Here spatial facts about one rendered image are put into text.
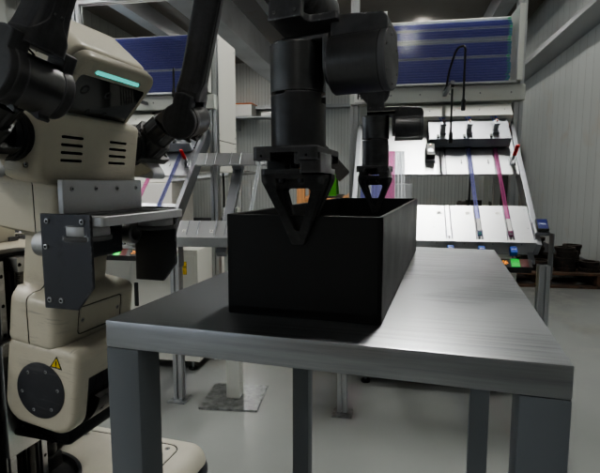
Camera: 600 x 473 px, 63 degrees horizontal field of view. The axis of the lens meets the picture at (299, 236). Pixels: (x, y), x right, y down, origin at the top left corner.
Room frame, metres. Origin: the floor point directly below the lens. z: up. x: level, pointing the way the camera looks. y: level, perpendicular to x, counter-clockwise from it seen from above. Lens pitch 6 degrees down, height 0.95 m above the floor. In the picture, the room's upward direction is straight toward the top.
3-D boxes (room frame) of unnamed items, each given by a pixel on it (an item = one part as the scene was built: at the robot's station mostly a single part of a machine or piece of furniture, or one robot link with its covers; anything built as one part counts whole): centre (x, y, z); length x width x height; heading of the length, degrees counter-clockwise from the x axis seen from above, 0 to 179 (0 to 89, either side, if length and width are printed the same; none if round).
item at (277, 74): (0.51, 0.00, 1.06); 0.07 x 0.06 x 0.07; 65
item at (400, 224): (0.78, -0.08, 0.86); 0.57 x 0.17 x 0.11; 163
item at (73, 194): (0.92, 0.36, 0.84); 0.28 x 0.16 x 0.22; 163
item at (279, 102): (0.51, 0.00, 1.00); 0.10 x 0.07 x 0.07; 163
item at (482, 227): (2.25, -0.63, 0.65); 1.01 x 0.73 x 1.29; 170
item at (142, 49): (2.56, 0.74, 1.52); 0.51 x 0.13 x 0.27; 80
